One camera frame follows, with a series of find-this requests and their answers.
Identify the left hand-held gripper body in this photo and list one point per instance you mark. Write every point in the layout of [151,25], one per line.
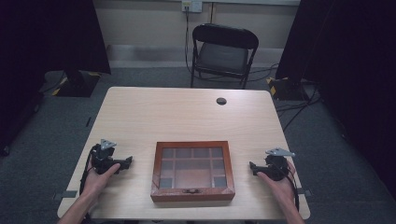
[101,157]

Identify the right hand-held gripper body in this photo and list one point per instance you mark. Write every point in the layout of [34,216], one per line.
[276,164]

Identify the wooden box with glass lid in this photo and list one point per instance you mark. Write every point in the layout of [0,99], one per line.
[193,171]

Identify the person's right hand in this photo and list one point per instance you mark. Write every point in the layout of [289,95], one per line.
[281,185]

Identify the person's left hand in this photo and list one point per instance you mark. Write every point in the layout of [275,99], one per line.
[99,180]

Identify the black table grommet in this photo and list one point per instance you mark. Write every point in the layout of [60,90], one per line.
[221,101]

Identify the black yellow stand base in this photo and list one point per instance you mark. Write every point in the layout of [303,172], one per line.
[285,88]

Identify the black curtain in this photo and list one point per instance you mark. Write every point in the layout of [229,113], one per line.
[46,62]
[345,77]

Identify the black folding chair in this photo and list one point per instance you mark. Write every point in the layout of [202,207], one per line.
[222,56]

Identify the white wall socket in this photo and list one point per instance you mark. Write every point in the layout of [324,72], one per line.
[192,6]

